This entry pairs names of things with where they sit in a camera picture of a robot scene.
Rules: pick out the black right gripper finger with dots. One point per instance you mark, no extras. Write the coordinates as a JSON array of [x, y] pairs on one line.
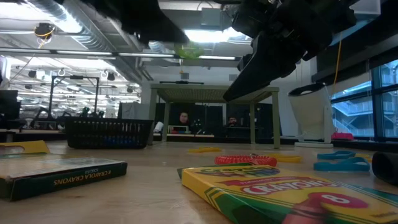
[[264, 68], [245, 63]]

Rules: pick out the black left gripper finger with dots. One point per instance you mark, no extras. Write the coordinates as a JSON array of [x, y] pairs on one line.
[[171, 35]]

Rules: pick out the green coil wristband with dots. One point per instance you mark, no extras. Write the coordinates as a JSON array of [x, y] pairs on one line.
[[189, 52]]

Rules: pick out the red coil wristband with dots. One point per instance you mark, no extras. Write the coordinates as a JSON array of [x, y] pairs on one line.
[[242, 160]]

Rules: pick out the blue rubber band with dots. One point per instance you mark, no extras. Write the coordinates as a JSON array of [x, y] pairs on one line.
[[326, 167], [323, 155]]

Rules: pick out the small black mesh basket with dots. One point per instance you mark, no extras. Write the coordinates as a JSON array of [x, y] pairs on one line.
[[109, 130]]

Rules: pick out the crayon box yellow front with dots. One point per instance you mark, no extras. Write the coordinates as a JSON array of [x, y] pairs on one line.
[[280, 193]]

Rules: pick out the crayon box green back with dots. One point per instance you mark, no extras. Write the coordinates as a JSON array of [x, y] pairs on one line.
[[62, 182]]

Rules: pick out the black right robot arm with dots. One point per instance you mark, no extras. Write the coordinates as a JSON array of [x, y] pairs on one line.
[[337, 15]]

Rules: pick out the person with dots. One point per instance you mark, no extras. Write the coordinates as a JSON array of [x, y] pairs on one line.
[[183, 119], [231, 121]]

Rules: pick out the long ceiling light strip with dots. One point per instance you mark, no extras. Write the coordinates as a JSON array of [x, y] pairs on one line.
[[87, 53]]

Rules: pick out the white paper cup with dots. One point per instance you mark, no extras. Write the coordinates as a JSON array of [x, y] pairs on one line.
[[158, 127]]

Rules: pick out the black ceiling device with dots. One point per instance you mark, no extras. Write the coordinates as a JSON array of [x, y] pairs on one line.
[[43, 31]]

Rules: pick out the pink plastic object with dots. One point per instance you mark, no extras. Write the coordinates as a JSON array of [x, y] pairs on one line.
[[342, 136]]

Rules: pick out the black background rig frame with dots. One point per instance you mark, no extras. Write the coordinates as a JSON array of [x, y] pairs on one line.
[[74, 77]]

